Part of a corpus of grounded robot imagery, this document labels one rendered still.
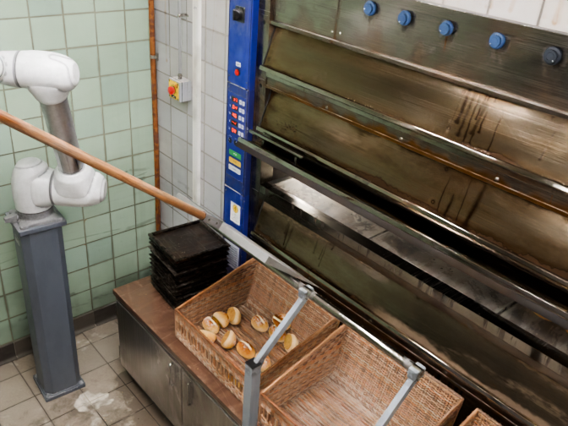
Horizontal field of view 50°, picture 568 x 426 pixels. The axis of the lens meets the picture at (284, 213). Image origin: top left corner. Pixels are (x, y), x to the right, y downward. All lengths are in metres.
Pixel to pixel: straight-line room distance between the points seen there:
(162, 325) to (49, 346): 0.63
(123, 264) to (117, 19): 1.40
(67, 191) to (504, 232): 1.73
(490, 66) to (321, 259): 1.10
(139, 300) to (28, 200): 0.70
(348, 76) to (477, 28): 0.53
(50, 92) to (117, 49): 0.91
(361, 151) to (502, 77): 0.62
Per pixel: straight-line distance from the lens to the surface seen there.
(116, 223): 3.55
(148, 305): 2.99
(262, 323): 2.79
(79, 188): 2.68
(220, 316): 2.79
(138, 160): 3.45
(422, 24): 2.03
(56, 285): 3.03
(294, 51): 2.44
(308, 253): 2.62
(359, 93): 2.19
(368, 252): 2.36
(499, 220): 1.97
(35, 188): 2.76
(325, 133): 2.37
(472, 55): 1.93
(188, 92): 3.05
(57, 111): 2.44
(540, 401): 2.17
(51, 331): 3.17
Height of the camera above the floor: 2.40
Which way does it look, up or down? 29 degrees down
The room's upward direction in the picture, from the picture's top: 5 degrees clockwise
